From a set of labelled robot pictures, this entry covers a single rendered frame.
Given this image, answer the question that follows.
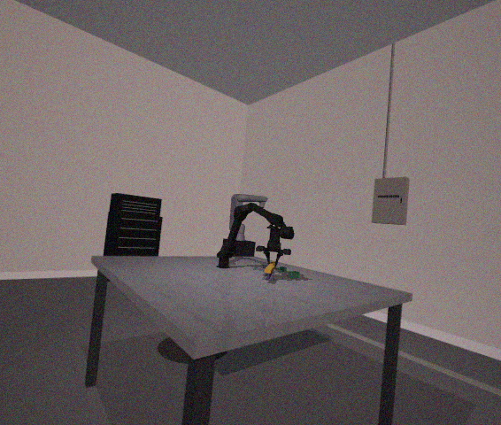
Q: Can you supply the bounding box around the yellow bar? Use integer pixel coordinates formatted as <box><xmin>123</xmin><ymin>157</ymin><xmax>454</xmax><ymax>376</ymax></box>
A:
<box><xmin>264</xmin><ymin>261</ymin><xmax>275</xmax><ymax>274</ymax></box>

